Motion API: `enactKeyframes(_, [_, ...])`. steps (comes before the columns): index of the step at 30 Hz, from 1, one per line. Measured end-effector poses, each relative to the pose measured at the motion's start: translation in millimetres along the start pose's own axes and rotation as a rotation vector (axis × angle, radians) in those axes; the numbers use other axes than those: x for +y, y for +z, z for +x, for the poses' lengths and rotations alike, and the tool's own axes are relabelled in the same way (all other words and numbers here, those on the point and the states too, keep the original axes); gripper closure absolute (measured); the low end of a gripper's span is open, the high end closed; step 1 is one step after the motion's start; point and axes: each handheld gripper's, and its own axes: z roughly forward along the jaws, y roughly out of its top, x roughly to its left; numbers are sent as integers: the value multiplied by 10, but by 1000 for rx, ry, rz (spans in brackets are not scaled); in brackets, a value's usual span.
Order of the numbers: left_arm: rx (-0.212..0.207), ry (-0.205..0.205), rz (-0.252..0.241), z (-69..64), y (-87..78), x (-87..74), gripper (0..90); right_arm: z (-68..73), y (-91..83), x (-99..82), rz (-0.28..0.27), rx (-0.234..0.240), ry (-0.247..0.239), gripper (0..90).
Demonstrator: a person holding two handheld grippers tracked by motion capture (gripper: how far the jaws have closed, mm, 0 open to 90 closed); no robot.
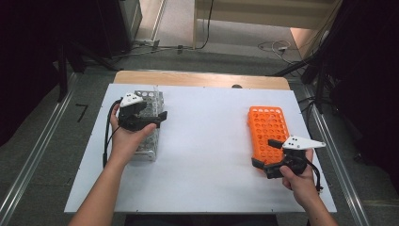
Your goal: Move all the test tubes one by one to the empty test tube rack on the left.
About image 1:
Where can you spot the person's left hand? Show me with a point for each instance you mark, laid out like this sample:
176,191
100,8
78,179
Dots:
125,144

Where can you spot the orange plastic test tube rack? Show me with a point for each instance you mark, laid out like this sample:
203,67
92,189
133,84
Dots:
263,132

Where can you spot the person's dark clothing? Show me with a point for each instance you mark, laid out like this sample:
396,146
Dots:
200,220

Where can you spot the white board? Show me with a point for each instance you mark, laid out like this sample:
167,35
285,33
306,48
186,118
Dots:
204,150

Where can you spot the person's right hand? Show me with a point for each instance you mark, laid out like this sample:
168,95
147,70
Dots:
301,188

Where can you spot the silver metal test tube rack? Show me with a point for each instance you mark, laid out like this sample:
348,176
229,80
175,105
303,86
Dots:
149,146

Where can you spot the wooden table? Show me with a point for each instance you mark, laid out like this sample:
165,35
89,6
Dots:
200,79

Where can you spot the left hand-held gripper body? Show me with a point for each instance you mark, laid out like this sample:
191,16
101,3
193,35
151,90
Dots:
133,117

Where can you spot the black metal stand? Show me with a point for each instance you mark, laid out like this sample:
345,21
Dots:
320,91
62,72

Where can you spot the clear glass test tube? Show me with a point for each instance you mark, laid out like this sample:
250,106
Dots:
156,95

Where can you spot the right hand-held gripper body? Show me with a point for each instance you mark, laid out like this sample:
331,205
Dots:
301,142

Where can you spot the dark cabinet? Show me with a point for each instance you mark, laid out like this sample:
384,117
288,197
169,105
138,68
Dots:
116,28

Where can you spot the beige wooden frame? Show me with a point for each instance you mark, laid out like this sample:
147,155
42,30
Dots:
251,14

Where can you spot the aluminium floor rail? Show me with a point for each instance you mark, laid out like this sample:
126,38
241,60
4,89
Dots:
338,175
34,157

